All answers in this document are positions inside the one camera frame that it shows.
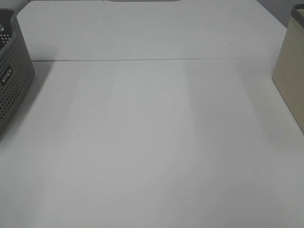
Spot beige fabric storage bin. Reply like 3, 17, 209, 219
272, 4, 304, 131

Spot grey perforated plastic basket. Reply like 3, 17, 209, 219
0, 9, 35, 134

